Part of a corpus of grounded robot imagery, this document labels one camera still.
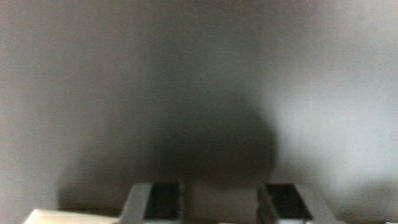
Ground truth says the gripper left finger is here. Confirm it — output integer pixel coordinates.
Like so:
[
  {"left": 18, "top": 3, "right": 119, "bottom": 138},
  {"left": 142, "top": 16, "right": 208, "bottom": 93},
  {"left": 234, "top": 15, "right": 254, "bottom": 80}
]
[{"left": 119, "top": 182, "right": 185, "bottom": 224}]

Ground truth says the white cabinet body box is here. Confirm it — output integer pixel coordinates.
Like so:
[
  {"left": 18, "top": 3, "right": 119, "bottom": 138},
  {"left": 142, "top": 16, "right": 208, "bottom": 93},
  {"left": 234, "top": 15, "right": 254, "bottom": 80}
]
[{"left": 21, "top": 209, "right": 119, "bottom": 224}]

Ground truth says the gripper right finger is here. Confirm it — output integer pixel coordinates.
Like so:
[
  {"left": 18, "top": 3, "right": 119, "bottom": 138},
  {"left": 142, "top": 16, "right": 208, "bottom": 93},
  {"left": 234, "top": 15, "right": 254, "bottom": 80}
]
[{"left": 256, "top": 183, "right": 332, "bottom": 224}]

